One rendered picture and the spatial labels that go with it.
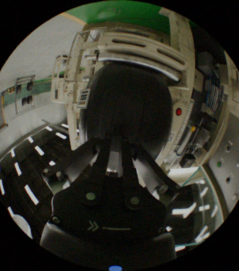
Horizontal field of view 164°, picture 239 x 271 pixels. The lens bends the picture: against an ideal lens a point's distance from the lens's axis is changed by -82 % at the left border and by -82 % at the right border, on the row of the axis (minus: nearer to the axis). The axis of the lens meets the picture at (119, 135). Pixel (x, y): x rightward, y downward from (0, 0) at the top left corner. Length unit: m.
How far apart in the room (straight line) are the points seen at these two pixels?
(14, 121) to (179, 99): 11.74
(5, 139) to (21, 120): 3.13
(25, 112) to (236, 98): 12.07
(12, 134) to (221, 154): 12.34
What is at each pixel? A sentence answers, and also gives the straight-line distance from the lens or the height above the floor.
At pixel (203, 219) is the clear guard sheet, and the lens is 0.66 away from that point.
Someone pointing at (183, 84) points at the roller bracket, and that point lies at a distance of 0.39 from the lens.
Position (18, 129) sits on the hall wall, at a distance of 11.84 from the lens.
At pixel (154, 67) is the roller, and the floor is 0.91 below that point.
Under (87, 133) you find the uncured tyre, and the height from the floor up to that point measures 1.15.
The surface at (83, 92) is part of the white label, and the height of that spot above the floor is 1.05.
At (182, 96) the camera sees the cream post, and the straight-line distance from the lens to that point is 0.51.
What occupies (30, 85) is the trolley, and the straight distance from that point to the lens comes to 5.75.
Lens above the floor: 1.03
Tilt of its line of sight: 30 degrees up
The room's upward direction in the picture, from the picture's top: 169 degrees counter-clockwise
